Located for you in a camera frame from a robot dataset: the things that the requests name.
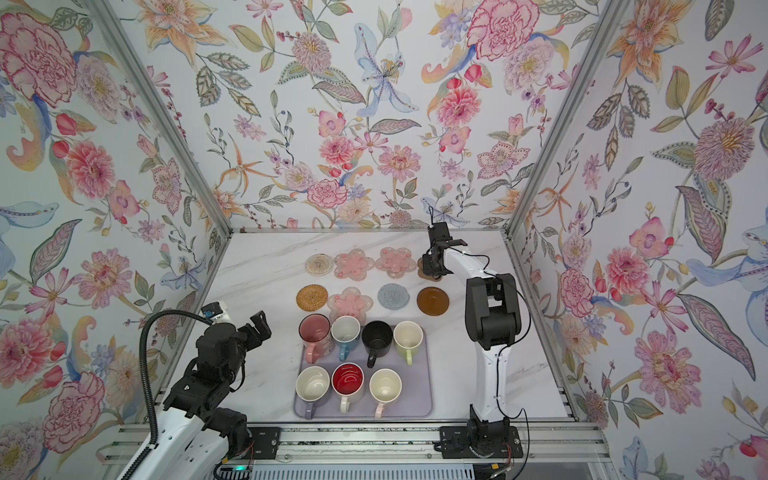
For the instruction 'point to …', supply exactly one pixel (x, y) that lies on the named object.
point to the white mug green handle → (407, 338)
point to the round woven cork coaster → (312, 297)
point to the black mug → (377, 339)
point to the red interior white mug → (347, 380)
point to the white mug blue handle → (345, 331)
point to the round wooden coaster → (433, 300)
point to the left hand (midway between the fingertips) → (256, 319)
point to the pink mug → (315, 334)
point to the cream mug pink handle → (385, 387)
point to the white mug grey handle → (311, 385)
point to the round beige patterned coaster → (319, 264)
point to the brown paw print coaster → (423, 274)
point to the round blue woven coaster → (393, 296)
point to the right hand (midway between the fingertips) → (434, 266)
